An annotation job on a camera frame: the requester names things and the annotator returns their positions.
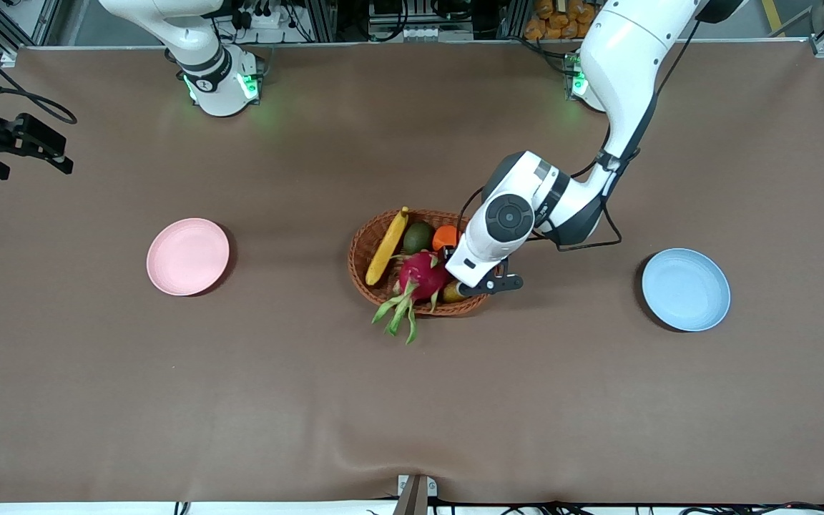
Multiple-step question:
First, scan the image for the orange fruit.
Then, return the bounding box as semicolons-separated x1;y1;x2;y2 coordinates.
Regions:
431;225;464;252

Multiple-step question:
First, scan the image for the bag of orange items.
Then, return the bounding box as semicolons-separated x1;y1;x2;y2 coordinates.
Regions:
523;0;609;41

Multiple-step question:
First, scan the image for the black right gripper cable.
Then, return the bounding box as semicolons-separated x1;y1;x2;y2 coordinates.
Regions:
0;18;79;126

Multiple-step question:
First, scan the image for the pink plate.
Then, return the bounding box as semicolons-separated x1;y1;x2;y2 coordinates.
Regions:
146;217;230;297

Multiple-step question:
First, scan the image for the green avocado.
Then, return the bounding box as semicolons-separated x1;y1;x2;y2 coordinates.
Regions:
402;221;436;255

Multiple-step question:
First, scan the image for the brown table cover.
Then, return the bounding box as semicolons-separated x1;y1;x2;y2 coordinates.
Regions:
0;39;824;505

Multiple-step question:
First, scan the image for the yellow banana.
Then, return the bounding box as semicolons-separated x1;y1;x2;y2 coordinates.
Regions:
365;206;411;287

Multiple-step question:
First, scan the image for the brown wicker basket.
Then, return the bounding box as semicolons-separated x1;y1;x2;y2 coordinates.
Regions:
347;208;493;317

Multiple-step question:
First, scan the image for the blue plate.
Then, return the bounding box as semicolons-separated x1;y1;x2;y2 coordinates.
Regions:
642;247;732;333

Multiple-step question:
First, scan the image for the pink dragon fruit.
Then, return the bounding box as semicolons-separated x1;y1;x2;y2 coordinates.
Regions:
371;250;453;345

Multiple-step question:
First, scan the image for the grey metal camera bracket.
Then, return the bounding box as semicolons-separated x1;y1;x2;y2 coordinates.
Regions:
392;474;438;515

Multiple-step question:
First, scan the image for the white power strip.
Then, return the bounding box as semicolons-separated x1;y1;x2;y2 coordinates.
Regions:
230;6;303;31

